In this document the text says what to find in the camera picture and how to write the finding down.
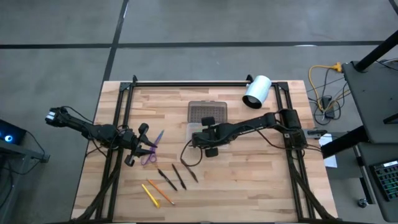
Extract purple handled scissors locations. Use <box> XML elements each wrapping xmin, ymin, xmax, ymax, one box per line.
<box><xmin>140</xmin><ymin>129</ymin><xmax>165</xmax><ymax>166</ymax></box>

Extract black cable bundle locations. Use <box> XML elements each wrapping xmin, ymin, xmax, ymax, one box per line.
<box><xmin>285</xmin><ymin>146</ymin><xmax>333</xmax><ymax>222</ymax></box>
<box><xmin>73</xmin><ymin>146</ymin><xmax>125</xmax><ymax>222</ymax></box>

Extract white paper sheet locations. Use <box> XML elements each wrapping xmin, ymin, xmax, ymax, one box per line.
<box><xmin>318</xmin><ymin>133</ymin><xmax>338</xmax><ymax>169</ymax></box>

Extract yellow extension cable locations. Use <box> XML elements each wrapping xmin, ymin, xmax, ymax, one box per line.
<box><xmin>307</xmin><ymin>62</ymin><xmax>343</xmax><ymax>108</ymax></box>

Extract backlit keyboard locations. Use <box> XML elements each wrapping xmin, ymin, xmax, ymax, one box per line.
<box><xmin>369</xmin><ymin>160</ymin><xmax>398</xmax><ymax>202</ymax></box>

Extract black power adapter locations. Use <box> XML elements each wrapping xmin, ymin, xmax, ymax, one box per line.
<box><xmin>322</xmin><ymin>96</ymin><xmax>336</xmax><ymax>119</ymax></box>

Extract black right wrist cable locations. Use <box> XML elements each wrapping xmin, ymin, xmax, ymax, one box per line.
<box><xmin>180</xmin><ymin>138</ymin><xmax>203</xmax><ymax>168</ymax></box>

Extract orange pencil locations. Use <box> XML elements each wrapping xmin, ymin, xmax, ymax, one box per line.
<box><xmin>146</xmin><ymin>179</ymin><xmax>176</xmax><ymax>206</ymax></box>

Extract black pen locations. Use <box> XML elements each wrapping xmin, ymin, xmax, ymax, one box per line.
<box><xmin>181</xmin><ymin>158</ymin><xmax>199</xmax><ymax>184</ymax></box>
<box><xmin>171</xmin><ymin>163</ymin><xmax>187</xmax><ymax>190</ymax></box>
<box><xmin>157</xmin><ymin>168</ymin><xmax>178</xmax><ymax>192</ymax></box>

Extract computer with blue light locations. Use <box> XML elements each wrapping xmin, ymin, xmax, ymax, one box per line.
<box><xmin>0</xmin><ymin>119</ymin><xmax>27</xmax><ymax>146</ymax></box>

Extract dark grey workstation cart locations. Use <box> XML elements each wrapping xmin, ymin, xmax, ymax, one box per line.
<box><xmin>320</xmin><ymin>60</ymin><xmax>398</xmax><ymax>222</ymax></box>

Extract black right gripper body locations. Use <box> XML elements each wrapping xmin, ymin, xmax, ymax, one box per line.
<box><xmin>201</xmin><ymin>116</ymin><xmax>226</xmax><ymax>158</ymax></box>

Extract white cylindrical lamp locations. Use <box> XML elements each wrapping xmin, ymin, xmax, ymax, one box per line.
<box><xmin>241</xmin><ymin>74</ymin><xmax>273</xmax><ymax>110</ymax></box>

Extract black pole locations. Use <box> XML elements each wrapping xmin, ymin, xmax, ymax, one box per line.
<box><xmin>354</xmin><ymin>29</ymin><xmax>398</xmax><ymax>72</ymax></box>

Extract translucent plastic supply box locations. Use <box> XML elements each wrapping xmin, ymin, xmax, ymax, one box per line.
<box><xmin>185</xmin><ymin>100</ymin><xmax>230</xmax><ymax>149</ymax></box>

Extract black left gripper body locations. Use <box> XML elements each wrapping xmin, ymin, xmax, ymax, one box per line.
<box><xmin>119</xmin><ymin>123</ymin><xmax>150</xmax><ymax>167</ymax></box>

